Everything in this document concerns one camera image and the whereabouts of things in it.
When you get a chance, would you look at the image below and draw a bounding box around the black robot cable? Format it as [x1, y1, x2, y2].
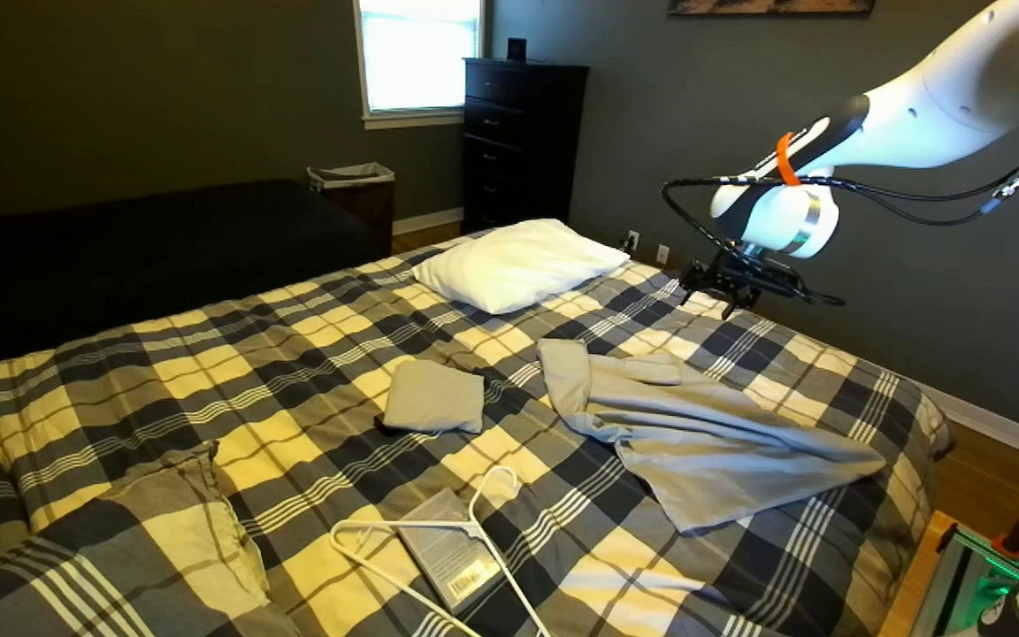
[658, 111, 1019, 287]

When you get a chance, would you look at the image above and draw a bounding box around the small folded grey pillow case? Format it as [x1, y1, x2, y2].
[377, 356, 491, 439]

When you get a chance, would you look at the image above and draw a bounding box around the white wire clothes hanger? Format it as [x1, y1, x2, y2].
[326, 463, 556, 637]

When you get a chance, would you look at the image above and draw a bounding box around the white pillow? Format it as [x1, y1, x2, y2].
[409, 215, 633, 319]

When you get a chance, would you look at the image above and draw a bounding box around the small flat grey pouch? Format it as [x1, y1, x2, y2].
[393, 484, 509, 616]

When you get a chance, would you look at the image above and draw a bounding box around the plaid bed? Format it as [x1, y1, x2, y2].
[0, 232, 954, 637]

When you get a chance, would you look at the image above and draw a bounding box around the bright window with white frame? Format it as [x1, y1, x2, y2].
[351, 0, 491, 131]

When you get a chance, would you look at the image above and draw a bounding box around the wooden cart board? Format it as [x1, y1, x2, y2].
[876, 508, 962, 637]

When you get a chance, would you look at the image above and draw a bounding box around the orange cable strap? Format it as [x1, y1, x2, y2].
[772, 127, 804, 193]

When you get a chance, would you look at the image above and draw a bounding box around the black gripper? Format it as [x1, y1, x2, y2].
[712, 242, 793, 323]

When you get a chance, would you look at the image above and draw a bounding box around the black futon couch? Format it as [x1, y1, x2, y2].
[0, 176, 397, 374]

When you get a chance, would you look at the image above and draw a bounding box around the black dresser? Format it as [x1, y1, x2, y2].
[458, 56, 595, 238]

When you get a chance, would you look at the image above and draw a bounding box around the grey shirt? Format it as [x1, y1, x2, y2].
[533, 337, 892, 535]

